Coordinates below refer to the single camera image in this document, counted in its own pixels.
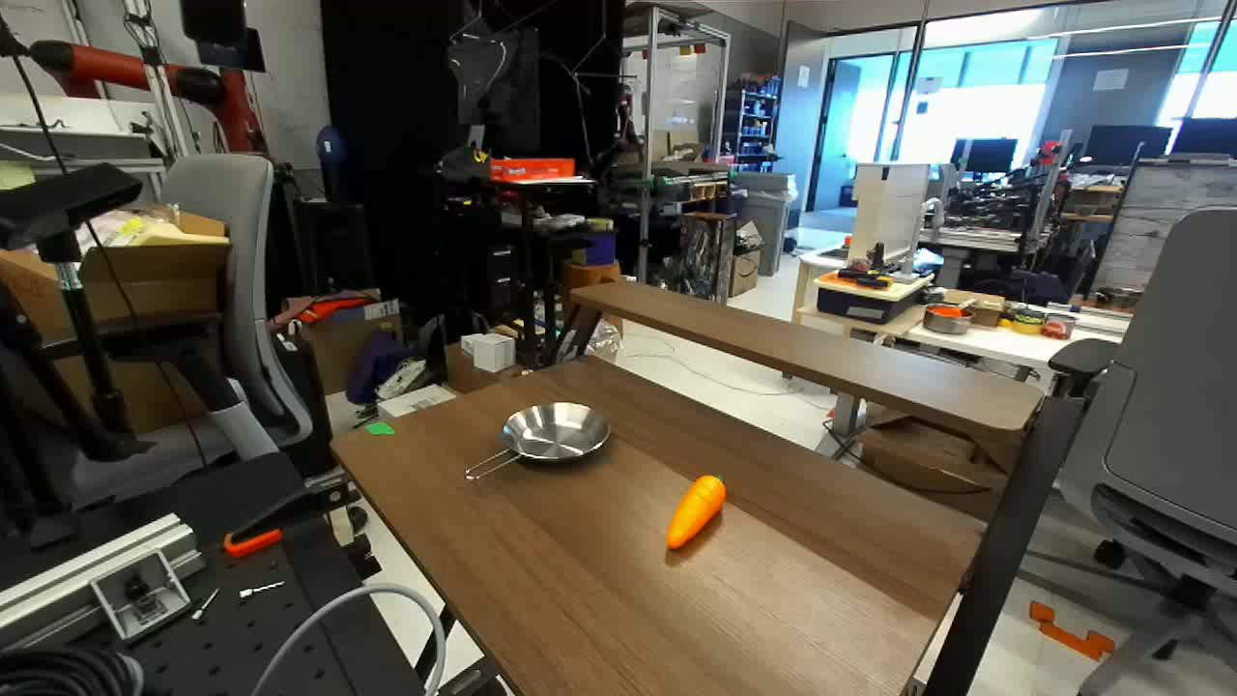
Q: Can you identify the black camera stand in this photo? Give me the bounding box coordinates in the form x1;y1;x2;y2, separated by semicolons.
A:
0;164;149;459

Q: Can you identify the orange floor marker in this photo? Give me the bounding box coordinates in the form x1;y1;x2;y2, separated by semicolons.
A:
1025;601;1117;664

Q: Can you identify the grey office chair light back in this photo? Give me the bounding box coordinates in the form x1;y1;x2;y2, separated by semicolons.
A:
68;150;322;507

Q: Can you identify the gridded whiteboard panel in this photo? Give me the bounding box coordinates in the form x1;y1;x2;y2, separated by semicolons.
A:
1090;154;1237;305

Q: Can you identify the metal shelving rack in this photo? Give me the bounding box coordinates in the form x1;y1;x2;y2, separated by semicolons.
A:
614;3;733;283

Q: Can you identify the black tray wooden lid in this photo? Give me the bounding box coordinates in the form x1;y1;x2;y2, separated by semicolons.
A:
815;269;936;324

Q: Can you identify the black clamp orange handle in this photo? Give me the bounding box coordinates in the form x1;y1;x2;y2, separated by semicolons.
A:
219;476;362;564

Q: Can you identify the grey mesh office chair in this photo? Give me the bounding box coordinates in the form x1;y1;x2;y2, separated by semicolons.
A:
1025;211;1237;696

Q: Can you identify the brown cardboard box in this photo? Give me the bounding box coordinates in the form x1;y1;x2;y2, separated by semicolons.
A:
856;417;1021;519

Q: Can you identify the purple cloth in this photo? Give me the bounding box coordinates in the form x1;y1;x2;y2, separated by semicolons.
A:
343;324;447;408

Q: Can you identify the aluminium extrusion rail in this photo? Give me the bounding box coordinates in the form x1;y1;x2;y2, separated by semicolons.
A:
0;512;200;636

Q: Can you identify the white cable loop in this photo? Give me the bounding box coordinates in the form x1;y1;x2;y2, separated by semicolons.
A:
246;582;447;696

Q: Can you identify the long wooden bench table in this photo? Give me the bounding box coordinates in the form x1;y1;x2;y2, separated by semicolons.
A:
564;279;1042;440

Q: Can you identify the orange flat box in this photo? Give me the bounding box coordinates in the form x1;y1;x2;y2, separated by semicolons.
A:
483;154;579;185

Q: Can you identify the black computer monitor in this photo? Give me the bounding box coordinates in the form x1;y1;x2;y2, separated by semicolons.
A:
961;136;1021;178
1171;118;1237;164
1082;119;1175;171

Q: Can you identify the white work table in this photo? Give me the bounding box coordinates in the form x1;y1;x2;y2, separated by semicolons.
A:
787;247;1133;385

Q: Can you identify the pale upright board panel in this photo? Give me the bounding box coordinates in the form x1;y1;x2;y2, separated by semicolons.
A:
845;159;936;269

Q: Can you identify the black cable coil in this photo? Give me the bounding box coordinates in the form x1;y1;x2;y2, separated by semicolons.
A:
0;642;146;696

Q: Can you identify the silver metal frying pan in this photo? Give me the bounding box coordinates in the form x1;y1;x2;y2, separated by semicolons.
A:
459;400;614;485

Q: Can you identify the large cardboard box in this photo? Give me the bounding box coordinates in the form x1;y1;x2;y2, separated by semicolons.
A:
0;211;234;439

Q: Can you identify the orange carrot plushie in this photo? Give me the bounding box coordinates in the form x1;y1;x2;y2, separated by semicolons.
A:
662;471;731;559

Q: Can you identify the black perforated breadboard plate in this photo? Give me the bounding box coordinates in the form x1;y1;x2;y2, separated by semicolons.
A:
0;448;427;696

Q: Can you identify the small white box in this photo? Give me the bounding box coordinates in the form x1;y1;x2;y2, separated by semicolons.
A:
456;328;516;378

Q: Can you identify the aluminium corner bracket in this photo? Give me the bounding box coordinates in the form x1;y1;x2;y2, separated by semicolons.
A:
90;548;195;648

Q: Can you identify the orange tape roll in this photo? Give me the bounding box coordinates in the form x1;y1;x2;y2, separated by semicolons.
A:
922;297;974;339

